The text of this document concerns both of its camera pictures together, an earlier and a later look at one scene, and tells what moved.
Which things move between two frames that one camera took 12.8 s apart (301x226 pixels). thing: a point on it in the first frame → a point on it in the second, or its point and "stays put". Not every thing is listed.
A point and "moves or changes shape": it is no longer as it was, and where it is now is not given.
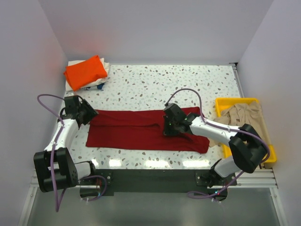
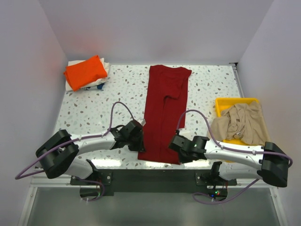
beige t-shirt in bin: x=250 y=113 stays put
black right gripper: x=167 y=132 → x=184 y=160
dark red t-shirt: x=140 y=128 moves or changes shape
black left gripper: x=91 y=113 → x=139 y=147
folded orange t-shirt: x=81 y=74 stays put
